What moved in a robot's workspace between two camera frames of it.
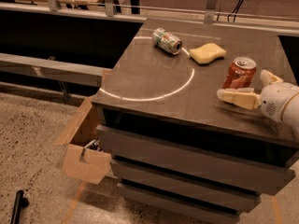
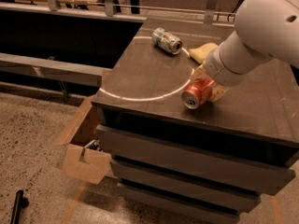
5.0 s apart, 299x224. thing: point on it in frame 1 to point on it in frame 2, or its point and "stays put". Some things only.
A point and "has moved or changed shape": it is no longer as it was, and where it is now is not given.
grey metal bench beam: (51, 70) stays put
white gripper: (275, 101) to (217, 68)
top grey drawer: (195, 161) stays put
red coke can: (240, 74) has moved or changed shape
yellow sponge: (206, 53) stays put
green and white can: (166, 41) stays put
